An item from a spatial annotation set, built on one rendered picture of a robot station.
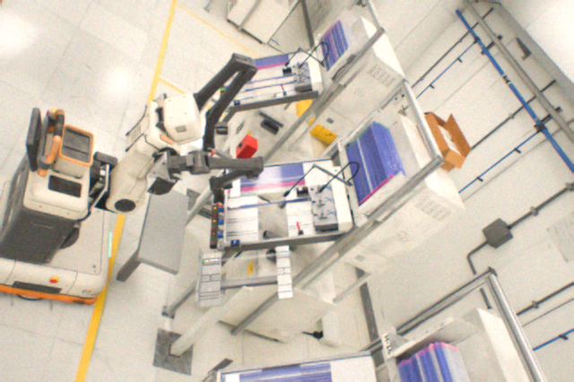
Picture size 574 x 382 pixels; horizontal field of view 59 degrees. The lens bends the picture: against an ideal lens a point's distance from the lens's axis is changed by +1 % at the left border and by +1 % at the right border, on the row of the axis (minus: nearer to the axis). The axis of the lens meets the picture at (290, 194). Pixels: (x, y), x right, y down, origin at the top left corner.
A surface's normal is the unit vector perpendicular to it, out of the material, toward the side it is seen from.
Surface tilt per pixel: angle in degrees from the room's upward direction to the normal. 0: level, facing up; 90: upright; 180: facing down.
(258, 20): 90
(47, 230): 90
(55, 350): 0
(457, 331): 90
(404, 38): 90
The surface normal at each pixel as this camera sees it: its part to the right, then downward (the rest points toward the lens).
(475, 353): -0.79, -0.40
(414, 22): 0.07, 0.69
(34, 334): 0.61, -0.61
